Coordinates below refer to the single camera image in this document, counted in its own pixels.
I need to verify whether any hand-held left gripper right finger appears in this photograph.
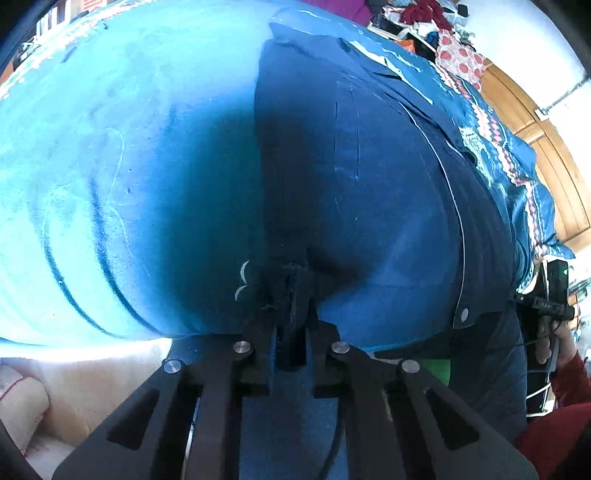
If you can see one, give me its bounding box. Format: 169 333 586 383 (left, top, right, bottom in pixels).
294 271 539 480

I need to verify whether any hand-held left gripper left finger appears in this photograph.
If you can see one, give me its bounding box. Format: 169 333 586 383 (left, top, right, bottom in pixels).
53 276 290 480

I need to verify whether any dark blue garment white trim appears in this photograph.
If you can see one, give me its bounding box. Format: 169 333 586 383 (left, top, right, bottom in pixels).
240 21 532 480

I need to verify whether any person's right forearm red sleeve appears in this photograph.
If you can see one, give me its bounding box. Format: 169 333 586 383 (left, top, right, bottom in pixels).
551 350 591 412

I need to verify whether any pile of mixed clothes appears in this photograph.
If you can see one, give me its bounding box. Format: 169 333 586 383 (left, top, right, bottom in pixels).
368 0 472 63

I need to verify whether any person's right hand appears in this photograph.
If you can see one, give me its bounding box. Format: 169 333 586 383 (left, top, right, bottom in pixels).
533 320 575 371

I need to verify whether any small green item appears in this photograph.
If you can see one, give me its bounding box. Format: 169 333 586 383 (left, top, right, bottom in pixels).
431 357 452 387

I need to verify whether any wooden headboard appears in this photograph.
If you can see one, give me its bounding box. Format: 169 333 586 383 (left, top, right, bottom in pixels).
478 62 591 250

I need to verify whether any person's red clothing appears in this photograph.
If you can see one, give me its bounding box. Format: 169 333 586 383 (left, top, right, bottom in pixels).
515 404 591 480

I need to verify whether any red dotted pillow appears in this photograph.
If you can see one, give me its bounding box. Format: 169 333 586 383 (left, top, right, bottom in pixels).
436 30 489 92

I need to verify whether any beige padded cushion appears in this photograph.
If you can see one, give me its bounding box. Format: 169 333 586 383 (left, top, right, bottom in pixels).
0 364 51 455

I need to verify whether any blue printed bed blanket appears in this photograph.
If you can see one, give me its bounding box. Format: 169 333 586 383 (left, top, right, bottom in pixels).
0 0 575 354

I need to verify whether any dark red garment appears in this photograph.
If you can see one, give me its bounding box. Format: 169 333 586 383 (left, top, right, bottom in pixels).
399 0 452 31

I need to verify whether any magenta garment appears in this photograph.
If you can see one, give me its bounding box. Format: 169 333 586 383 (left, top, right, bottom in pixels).
300 0 375 26

